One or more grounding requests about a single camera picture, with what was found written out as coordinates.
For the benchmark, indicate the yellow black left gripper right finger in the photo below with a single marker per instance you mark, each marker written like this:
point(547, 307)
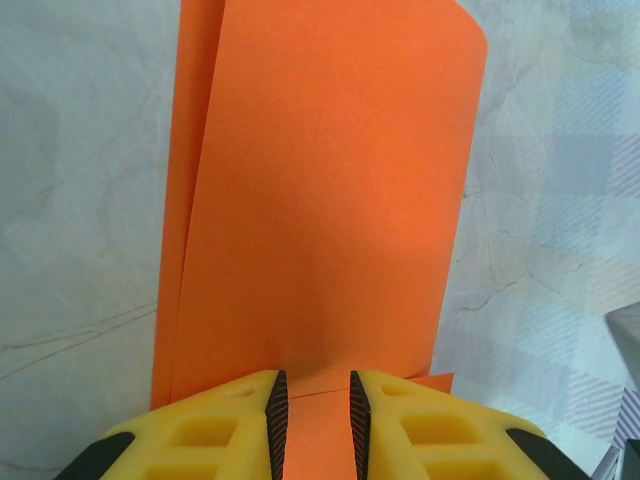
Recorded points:
point(440, 440)

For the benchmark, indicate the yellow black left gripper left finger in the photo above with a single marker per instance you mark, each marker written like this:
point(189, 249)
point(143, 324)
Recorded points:
point(200, 440)

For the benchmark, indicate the orange block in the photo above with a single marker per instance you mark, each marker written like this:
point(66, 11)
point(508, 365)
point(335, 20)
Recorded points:
point(325, 175)

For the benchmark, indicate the aluminium side rail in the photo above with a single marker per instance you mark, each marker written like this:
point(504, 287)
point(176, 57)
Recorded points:
point(627, 350)

